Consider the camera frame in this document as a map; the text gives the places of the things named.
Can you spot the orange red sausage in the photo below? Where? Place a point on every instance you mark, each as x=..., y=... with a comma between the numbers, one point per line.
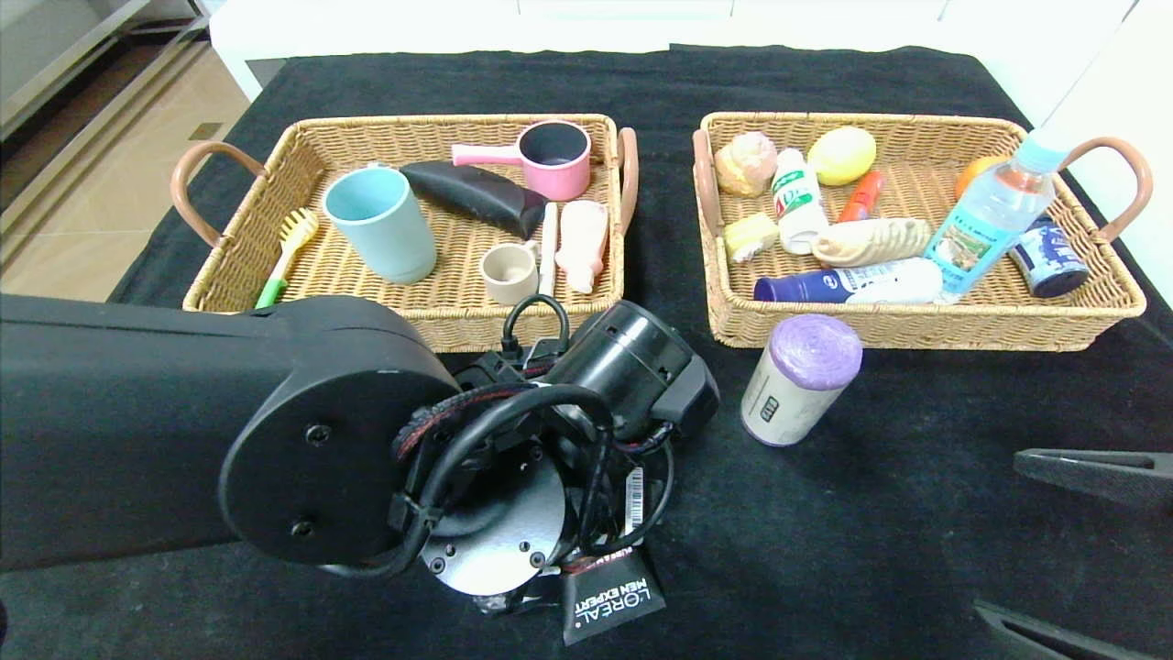
x=861, y=197

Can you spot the cream puff bun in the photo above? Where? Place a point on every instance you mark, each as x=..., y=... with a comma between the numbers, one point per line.
x=744, y=163

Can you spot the clear water bottle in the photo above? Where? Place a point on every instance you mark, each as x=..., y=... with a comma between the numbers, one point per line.
x=985, y=225

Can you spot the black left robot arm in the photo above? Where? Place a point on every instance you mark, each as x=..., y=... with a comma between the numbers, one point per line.
x=137, y=422

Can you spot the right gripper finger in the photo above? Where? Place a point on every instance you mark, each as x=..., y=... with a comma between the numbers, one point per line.
x=1118, y=475
x=1072, y=646

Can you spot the pink toy saucepan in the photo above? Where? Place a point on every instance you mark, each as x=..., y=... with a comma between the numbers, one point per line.
x=559, y=183

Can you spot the teal mug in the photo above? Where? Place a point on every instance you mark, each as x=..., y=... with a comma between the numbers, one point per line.
x=385, y=238

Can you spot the yellow cake slice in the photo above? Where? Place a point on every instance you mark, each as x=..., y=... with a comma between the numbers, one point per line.
x=751, y=236

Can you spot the purple bag roll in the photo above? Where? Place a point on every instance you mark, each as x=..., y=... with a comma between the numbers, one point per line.
x=797, y=394

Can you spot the dark blue jar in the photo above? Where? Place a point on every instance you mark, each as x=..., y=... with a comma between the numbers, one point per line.
x=1054, y=261

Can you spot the black L'Oreal tube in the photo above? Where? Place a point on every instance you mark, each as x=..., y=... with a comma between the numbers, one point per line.
x=614, y=600

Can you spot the small beige cup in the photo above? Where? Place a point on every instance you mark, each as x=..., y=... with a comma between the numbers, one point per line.
x=509, y=289

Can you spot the white low cabinet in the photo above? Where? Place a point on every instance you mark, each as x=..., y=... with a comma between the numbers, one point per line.
x=641, y=32

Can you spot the white stick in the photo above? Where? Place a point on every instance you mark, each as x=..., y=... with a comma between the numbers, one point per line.
x=548, y=257

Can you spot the black curved pouch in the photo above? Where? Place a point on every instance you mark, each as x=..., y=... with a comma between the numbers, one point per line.
x=476, y=194

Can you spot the pink and white bottle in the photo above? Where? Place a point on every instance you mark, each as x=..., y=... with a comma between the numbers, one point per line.
x=583, y=243

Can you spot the orange fruit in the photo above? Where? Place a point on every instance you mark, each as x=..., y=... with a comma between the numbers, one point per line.
x=976, y=174

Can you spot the white bottle with green label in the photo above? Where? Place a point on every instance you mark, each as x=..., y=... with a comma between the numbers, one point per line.
x=800, y=215

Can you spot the striped bread loaf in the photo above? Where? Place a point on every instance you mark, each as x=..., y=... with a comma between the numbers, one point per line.
x=871, y=243

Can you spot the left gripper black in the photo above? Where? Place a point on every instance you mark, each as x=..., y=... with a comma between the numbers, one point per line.
x=634, y=500

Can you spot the grey metal shelf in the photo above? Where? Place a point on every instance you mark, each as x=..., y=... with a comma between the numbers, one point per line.
x=55, y=55

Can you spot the yellow lemon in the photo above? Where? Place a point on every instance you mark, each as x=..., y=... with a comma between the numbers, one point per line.
x=843, y=156

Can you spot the blue and white spray can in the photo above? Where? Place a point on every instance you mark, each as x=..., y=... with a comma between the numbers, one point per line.
x=871, y=282

